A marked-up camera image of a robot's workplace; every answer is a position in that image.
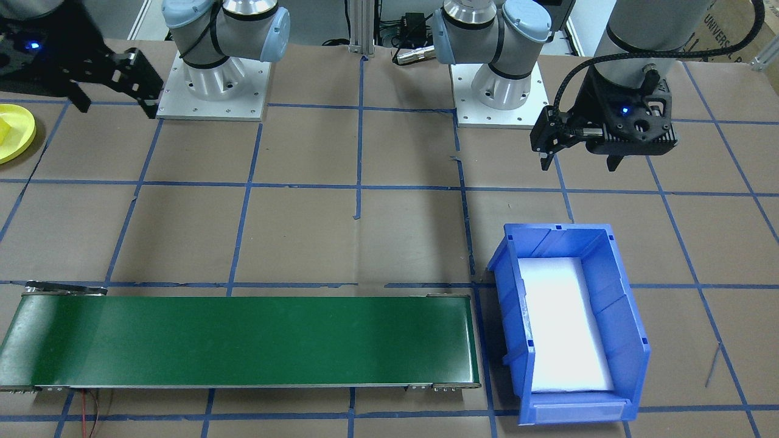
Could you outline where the silver cylindrical connector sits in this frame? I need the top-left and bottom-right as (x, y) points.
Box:
(394, 46), (436, 65)

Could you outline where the red black conveyor wire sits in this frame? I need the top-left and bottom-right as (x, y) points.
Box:
(81, 389), (102, 438)

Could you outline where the white square base plate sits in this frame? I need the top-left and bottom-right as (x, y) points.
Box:
(449, 61), (548, 128)
(156, 52), (271, 121)

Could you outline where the black power supply box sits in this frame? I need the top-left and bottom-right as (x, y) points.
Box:
(400, 12), (428, 41)

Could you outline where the yellow plastic plate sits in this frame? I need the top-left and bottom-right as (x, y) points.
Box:
(0, 103), (37, 165)

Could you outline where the brown cardboard box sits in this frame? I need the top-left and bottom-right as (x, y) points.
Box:
(700, 0), (779, 64)

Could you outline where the green conveyor belt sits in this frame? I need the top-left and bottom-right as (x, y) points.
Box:
(0, 281), (483, 393)

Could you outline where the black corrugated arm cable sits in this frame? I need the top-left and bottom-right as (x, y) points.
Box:
(550, 0), (766, 133)

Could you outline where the blue plastic storage bin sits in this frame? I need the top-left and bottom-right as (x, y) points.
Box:
(487, 223), (652, 426)

